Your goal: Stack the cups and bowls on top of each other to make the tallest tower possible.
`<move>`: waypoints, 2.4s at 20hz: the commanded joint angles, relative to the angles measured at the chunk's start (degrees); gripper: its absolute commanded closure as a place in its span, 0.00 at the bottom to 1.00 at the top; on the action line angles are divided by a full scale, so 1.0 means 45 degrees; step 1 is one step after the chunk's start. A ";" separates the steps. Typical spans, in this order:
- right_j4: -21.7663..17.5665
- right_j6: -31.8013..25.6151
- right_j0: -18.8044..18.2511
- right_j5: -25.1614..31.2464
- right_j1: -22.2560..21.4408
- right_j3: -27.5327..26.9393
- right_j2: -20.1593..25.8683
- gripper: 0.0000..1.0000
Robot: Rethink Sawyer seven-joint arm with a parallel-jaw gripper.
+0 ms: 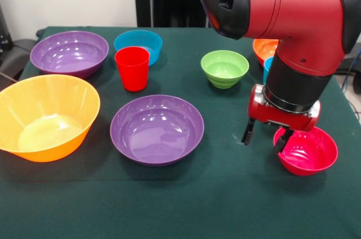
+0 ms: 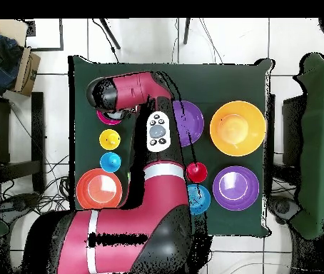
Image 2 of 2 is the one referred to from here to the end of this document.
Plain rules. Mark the purple bowl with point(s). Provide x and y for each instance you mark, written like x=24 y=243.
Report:
x=235 y=188
x=192 y=122

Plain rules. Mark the pink bowl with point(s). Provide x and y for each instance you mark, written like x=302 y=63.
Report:
x=102 y=120

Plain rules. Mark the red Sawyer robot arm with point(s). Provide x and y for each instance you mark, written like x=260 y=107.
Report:
x=133 y=217

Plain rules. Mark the red cup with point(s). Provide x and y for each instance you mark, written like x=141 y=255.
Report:
x=196 y=172

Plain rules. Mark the blue cup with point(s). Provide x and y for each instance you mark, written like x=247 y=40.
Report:
x=110 y=162

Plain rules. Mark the yellow cup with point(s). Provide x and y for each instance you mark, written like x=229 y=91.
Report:
x=109 y=139

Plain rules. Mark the blue bowl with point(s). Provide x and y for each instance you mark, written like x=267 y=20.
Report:
x=200 y=199

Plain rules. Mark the orange-red bowl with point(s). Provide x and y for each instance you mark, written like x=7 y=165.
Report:
x=99 y=188

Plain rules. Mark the large yellow bowl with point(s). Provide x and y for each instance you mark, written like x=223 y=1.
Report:
x=237 y=128

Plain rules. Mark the dark green tablecloth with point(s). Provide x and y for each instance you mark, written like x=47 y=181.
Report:
x=230 y=82

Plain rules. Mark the black stand leg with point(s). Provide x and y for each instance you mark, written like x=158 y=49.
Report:
x=187 y=31
x=110 y=34

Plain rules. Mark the black wheeled base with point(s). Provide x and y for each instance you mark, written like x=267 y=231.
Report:
x=16 y=205
x=283 y=208

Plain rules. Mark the cardboard box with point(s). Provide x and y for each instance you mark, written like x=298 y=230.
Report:
x=26 y=71

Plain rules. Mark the blue clothing pile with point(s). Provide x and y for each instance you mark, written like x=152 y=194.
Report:
x=3 y=62

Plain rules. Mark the beige cardboard sheet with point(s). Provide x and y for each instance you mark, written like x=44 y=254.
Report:
x=10 y=31

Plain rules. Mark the black metal frame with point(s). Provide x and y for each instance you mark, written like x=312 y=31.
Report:
x=292 y=128
x=37 y=128

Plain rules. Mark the white board black frame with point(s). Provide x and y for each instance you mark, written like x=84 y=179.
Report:
x=45 y=34

